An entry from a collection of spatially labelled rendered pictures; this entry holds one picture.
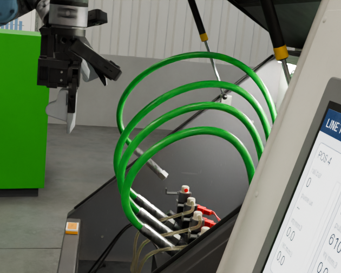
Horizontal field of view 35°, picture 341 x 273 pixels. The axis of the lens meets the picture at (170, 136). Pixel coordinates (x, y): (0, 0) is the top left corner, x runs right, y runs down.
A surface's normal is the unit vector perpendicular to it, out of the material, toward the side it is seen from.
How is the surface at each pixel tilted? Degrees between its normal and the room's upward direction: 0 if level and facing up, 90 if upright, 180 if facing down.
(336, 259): 76
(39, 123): 90
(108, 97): 90
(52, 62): 90
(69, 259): 0
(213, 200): 90
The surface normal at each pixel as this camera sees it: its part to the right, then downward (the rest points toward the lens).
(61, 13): 0.12, 0.21
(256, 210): -0.94, -0.30
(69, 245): 0.10, -0.97
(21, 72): 0.36, 0.22
